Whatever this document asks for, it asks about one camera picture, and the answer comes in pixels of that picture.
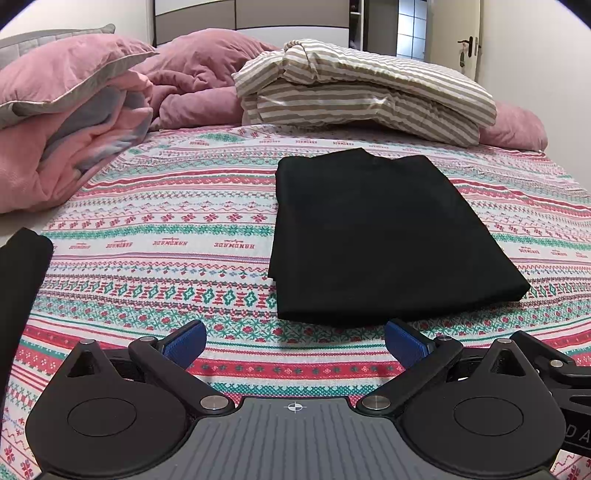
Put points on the grey quilted pillow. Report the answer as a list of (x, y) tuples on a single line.
[(41, 39)]

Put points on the pink pillow with grey trim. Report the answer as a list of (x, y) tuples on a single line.
[(69, 74)]

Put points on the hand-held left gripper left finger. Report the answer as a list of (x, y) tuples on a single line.
[(184, 344)]

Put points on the mauve comforter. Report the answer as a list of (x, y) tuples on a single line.
[(198, 78)]

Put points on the light pink blanket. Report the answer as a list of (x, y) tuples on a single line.
[(55, 161)]

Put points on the black pants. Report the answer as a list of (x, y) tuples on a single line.
[(378, 240)]

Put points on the dark cloth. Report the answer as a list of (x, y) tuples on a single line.
[(18, 286)]

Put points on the patterned bedsheet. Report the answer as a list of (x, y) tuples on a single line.
[(161, 258)]

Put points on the striped beige pillows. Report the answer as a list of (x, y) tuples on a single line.
[(369, 92)]

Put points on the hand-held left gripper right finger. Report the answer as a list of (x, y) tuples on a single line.
[(406, 341)]

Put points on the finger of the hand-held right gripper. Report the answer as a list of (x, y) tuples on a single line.
[(549, 353)]

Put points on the white door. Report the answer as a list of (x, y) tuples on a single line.
[(448, 27)]

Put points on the mauve pillow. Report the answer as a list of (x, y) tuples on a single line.
[(512, 127)]

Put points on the white wardrobe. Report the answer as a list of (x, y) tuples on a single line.
[(277, 14)]

